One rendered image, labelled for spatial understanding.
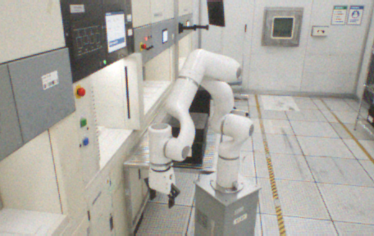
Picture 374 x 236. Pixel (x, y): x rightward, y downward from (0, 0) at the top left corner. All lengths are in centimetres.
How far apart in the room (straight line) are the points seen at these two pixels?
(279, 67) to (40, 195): 532
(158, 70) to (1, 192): 239
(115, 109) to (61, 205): 95
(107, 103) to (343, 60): 501
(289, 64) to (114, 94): 453
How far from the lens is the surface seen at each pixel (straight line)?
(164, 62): 356
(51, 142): 136
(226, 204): 166
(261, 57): 617
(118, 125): 228
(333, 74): 647
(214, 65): 126
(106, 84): 221
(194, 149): 195
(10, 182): 159
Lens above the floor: 174
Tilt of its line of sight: 21 degrees down
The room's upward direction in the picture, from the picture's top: straight up
